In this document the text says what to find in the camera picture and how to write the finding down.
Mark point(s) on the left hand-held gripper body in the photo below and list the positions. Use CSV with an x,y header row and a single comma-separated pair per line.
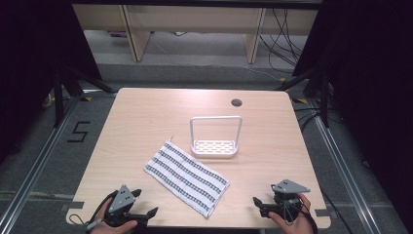
x,y
120,201

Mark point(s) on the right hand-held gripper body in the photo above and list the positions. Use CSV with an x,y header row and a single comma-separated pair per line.
x,y
287,198

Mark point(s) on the striped white dish cloth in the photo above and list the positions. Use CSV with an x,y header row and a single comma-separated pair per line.
x,y
186,175

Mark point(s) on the white metal cloth rack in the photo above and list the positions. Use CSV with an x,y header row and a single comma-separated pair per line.
x,y
214,148

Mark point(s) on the person's left hand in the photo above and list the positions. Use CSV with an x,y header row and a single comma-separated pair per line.
x,y
110,227

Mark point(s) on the person's right hand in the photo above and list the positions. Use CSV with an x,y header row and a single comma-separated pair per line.
x,y
298,224

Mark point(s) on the yellow black floor tape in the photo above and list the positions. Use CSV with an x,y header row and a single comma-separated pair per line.
x,y
86,98
300,100

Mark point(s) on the black metal stand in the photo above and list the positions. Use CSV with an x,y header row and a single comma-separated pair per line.
x,y
61,94
319,94

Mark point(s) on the black curtain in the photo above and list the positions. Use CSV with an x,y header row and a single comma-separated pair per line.
x,y
32,65
370,97

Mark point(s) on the light wooden background desk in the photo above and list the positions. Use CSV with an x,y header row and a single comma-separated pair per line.
x,y
195,19

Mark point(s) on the aluminium floor rail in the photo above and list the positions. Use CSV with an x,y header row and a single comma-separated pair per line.
x,y
347,175
35,165

